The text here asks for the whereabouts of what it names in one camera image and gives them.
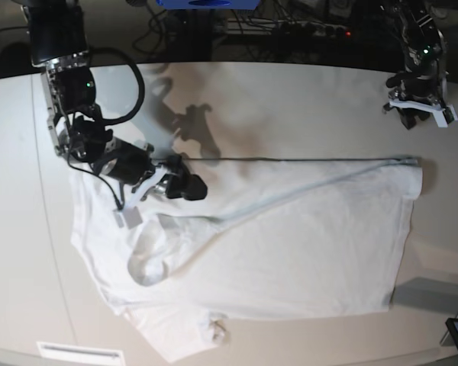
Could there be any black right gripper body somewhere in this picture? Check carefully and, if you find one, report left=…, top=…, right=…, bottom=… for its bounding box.
left=95, top=139, right=176, bottom=198

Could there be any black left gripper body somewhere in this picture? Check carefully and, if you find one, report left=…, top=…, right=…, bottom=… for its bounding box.
left=387, top=72, right=448, bottom=105

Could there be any white T-shirt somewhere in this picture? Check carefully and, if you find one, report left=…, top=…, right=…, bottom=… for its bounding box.
left=69, top=156, right=423, bottom=363

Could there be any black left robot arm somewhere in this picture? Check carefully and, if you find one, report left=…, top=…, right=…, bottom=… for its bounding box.
left=381, top=1, right=457, bottom=130

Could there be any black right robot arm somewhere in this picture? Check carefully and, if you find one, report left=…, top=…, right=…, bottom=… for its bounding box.
left=20, top=1, right=208, bottom=210

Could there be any blue plastic box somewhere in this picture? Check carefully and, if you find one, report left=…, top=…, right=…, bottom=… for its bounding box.
left=156, top=0, right=260, bottom=10

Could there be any black power strip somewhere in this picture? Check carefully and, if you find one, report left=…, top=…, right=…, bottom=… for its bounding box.
left=227, top=18, right=353, bottom=40

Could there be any white label strip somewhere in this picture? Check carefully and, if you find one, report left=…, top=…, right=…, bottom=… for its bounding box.
left=37, top=342, right=124, bottom=365

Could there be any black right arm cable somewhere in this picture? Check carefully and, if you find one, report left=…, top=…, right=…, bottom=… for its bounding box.
left=68, top=46, right=146, bottom=209

